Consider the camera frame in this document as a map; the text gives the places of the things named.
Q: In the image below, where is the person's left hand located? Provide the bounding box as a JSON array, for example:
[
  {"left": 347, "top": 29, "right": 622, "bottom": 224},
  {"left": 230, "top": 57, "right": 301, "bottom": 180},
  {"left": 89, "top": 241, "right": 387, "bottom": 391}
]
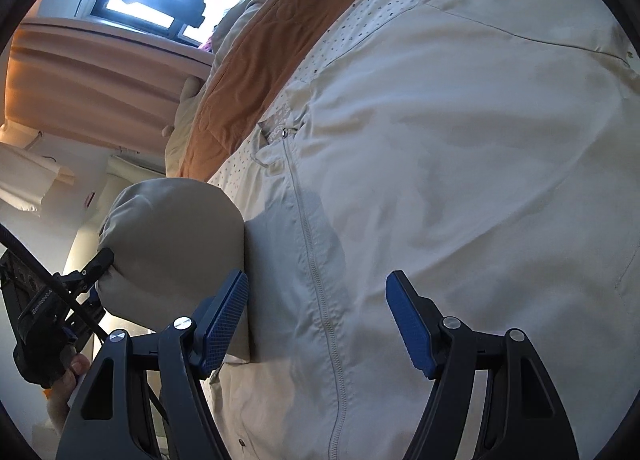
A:
[{"left": 46, "top": 354, "right": 91, "bottom": 435}]

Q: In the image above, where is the orange brown quilt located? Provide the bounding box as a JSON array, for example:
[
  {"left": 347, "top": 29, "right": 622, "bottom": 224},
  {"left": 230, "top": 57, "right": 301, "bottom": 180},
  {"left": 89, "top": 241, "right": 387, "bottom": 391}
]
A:
[{"left": 166, "top": 0, "right": 356, "bottom": 182}]

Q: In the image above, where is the white hanging shirt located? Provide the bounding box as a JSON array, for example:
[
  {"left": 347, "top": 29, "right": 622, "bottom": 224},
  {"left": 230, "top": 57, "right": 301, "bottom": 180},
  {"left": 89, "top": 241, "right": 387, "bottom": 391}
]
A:
[{"left": 0, "top": 144, "right": 75, "bottom": 215}]

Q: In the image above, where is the left pink curtain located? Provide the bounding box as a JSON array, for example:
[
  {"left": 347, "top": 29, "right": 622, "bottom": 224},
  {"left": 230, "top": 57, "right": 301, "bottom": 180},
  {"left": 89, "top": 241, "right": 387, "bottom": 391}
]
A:
[{"left": 4, "top": 17, "right": 213, "bottom": 156}]

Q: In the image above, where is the beige zip jacket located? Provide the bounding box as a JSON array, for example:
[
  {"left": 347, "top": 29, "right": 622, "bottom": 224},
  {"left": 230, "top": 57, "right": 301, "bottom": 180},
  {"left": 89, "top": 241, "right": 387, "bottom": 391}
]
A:
[{"left": 94, "top": 0, "right": 640, "bottom": 460}]

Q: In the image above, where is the white dotted bed sheet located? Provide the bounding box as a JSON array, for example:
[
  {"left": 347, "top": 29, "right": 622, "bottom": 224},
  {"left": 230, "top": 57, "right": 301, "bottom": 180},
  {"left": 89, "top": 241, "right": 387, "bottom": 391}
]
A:
[{"left": 207, "top": 0, "right": 482, "bottom": 192}]

